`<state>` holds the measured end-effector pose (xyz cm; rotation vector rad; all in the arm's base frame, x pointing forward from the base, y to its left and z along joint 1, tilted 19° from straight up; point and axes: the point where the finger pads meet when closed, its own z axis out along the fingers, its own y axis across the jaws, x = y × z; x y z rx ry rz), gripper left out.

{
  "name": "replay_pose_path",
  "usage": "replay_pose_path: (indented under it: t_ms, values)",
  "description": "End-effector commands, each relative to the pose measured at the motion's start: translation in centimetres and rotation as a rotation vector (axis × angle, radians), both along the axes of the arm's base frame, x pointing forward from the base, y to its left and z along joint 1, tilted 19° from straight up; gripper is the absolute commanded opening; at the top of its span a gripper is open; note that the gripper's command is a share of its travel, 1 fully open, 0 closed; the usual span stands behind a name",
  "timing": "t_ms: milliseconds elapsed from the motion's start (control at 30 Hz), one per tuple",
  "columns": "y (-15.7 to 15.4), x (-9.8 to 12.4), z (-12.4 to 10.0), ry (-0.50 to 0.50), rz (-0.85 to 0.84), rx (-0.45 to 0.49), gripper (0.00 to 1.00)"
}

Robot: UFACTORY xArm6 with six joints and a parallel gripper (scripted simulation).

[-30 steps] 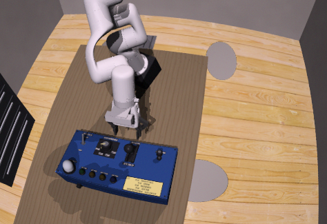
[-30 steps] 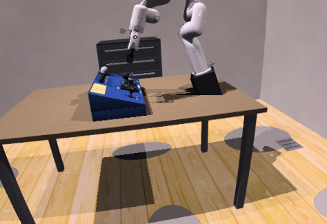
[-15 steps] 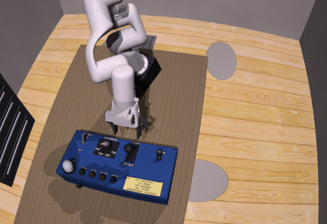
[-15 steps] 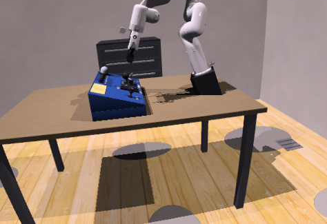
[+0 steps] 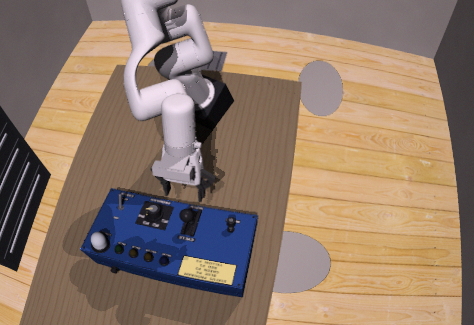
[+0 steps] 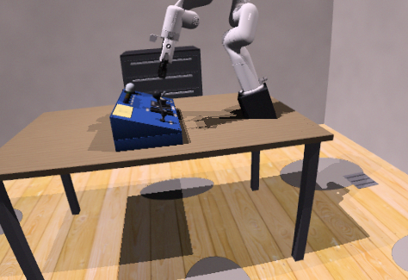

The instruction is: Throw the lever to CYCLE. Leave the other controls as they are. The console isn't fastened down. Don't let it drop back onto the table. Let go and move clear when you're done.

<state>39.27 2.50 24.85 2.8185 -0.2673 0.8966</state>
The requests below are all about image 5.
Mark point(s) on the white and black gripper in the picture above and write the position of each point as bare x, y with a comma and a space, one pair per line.
196, 161

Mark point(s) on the blue control panel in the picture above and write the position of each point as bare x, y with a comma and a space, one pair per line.
203, 254

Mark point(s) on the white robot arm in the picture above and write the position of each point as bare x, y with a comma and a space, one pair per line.
146, 28

